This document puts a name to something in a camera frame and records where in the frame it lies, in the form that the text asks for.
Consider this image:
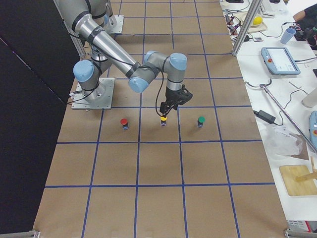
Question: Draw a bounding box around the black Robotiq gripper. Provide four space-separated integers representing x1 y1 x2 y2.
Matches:
159 84 193 115

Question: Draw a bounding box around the yellow push button switch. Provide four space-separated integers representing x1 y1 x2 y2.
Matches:
160 117 167 126

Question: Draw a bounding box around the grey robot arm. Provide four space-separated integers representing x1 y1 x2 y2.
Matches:
57 0 193 117

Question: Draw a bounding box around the black power brick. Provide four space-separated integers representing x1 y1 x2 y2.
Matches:
253 110 276 124

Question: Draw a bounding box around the beige tray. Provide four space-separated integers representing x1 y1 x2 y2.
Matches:
234 12 267 33

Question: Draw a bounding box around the blue teach pendant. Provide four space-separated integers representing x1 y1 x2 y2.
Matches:
261 47 301 75

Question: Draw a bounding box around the yellow lemon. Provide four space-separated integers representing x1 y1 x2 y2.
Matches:
252 16 263 27

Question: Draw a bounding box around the clear plastic bag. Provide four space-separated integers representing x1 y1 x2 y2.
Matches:
262 125 309 160

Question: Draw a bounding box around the blue plastic cup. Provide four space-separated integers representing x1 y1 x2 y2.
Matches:
280 28 296 44

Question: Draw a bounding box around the wooden cutting board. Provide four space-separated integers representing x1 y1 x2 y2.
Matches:
279 165 317 196

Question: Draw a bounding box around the metal rod with hook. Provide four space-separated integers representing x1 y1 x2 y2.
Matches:
245 78 317 154

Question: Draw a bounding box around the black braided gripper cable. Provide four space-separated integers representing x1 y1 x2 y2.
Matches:
155 71 166 117

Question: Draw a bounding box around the green push button switch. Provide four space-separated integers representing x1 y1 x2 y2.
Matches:
197 116 206 128

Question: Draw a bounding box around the red push button switch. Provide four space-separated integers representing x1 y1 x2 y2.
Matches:
120 118 129 130

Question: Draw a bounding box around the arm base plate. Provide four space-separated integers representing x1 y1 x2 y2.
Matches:
71 77 115 110
106 15 124 34

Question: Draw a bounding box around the aluminium frame post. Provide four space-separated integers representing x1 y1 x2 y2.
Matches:
232 0 262 57

